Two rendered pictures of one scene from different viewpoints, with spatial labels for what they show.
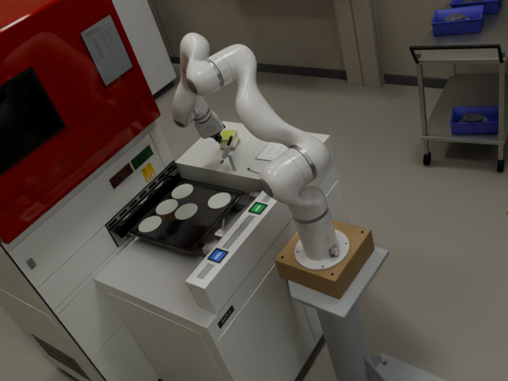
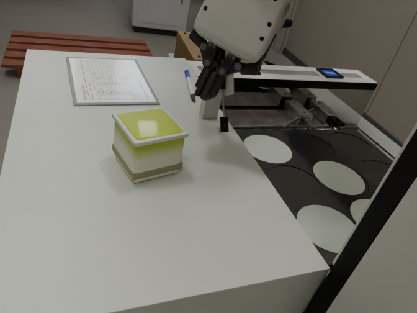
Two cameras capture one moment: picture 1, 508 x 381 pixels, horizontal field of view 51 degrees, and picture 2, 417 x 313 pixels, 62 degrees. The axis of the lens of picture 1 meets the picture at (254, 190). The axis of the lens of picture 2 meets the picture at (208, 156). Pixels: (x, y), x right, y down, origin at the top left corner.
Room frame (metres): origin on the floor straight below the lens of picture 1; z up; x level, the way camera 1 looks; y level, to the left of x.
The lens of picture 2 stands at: (2.41, 0.23, 1.26)
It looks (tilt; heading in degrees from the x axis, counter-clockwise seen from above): 35 degrees down; 198
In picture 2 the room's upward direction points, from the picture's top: 12 degrees clockwise
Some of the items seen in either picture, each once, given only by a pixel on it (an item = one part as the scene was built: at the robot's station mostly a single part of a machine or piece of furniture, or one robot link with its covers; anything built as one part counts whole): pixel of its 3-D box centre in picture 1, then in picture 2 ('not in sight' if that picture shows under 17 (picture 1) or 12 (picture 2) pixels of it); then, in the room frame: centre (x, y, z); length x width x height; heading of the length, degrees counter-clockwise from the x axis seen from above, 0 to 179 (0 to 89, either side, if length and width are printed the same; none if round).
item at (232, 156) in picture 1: (229, 156); (218, 86); (1.90, 0.05, 1.03); 0.06 x 0.04 x 0.13; 44
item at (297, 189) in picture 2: (184, 212); (340, 179); (1.81, 0.30, 0.90); 0.34 x 0.34 x 0.01; 44
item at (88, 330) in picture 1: (114, 284); not in sight; (2.08, 0.83, 0.41); 0.82 x 0.70 x 0.82; 134
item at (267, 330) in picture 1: (246, 283); not in sight; (1.79, 0.17, 0.41); 0.96 x 0.64 x 0.82; 134
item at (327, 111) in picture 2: (212, 250); (322, 112); (1.52, 0.22, 0.89); 0.08 x 0.03 x 0.03; 44
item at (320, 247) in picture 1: (316, 230); not in sight; (1.32, -0.15, 1.01); 0.19 x 0.19 x 0.18
